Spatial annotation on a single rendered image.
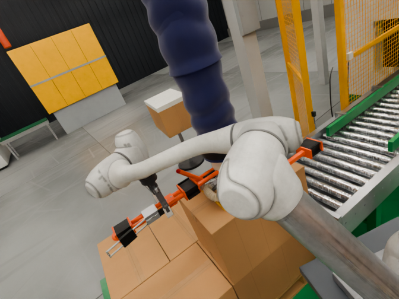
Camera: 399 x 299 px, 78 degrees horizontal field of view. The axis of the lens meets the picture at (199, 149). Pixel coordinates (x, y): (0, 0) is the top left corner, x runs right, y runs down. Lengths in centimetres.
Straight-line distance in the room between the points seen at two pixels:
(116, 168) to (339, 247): 68
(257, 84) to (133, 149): 184
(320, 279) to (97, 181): 93
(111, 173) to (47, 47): 739
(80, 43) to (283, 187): 796
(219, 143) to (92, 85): 764
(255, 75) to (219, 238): 177
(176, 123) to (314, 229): 251
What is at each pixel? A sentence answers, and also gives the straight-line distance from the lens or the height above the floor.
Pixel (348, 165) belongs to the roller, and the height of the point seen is 54.
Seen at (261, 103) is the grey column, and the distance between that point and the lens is 267.
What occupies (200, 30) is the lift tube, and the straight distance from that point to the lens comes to 100.
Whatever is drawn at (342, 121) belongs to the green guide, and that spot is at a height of 60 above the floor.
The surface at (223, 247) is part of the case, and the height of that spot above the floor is 83.
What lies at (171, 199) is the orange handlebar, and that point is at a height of 110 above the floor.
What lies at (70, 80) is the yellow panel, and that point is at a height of 130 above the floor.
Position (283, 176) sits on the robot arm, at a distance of 56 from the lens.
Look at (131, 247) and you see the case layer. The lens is 196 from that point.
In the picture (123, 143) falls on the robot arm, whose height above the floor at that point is 146.
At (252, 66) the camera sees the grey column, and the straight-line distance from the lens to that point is 255.
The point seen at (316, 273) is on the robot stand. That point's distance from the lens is 122.
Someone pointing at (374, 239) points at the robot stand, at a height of 75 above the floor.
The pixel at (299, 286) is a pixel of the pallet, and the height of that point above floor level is 2.
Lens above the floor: 179
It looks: 28 degrees down
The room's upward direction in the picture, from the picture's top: 22 degrees counter-clockwise
